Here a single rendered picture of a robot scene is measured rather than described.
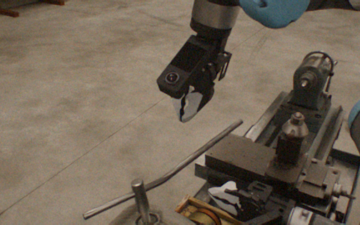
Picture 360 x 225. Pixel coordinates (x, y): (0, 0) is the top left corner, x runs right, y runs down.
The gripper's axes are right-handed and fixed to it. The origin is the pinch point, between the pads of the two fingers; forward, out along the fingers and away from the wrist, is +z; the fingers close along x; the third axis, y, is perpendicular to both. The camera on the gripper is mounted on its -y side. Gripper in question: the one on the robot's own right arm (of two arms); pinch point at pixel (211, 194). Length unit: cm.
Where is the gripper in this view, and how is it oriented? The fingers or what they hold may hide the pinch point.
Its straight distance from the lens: 93.5
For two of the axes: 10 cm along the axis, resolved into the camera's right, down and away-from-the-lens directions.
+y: 5.3, -4.1, 7.4
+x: 0.0, -8.7, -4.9
